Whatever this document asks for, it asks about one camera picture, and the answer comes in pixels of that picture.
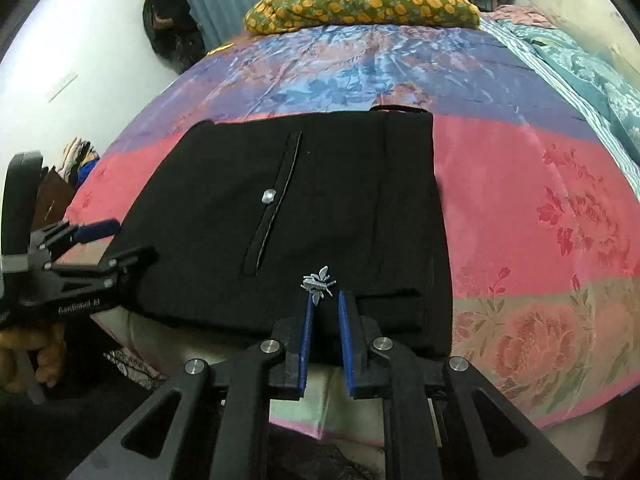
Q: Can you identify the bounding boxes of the black pants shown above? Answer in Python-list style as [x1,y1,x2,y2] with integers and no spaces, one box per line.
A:
[107,110,452,359]

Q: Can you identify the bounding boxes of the left hand orange glove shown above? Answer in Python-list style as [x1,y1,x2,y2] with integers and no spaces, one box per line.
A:
[0,323,66,392]

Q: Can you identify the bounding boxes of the brown wooden furniture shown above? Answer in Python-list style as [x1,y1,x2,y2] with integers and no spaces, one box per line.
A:
[32,167,76,231]

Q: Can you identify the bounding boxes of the clothes pile blue yellow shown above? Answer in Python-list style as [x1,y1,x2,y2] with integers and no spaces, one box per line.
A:
[56,136,100,188]

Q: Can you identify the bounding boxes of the colourful satin bed quilt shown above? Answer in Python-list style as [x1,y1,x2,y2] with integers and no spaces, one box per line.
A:
[66,22,639,426]

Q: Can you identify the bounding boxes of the dark hanging bag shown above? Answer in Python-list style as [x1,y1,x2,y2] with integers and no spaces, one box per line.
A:
[142,0,206,74]

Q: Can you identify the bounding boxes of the teal floral blanket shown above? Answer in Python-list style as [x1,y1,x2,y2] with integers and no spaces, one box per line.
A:
[480,18,639,193]

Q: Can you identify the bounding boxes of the yellow floral green pillow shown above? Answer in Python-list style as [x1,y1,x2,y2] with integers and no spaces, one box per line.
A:
[243,0,480,35]

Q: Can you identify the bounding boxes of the beige cushion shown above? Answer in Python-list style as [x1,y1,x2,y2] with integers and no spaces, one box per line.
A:
[525,0,640,87]

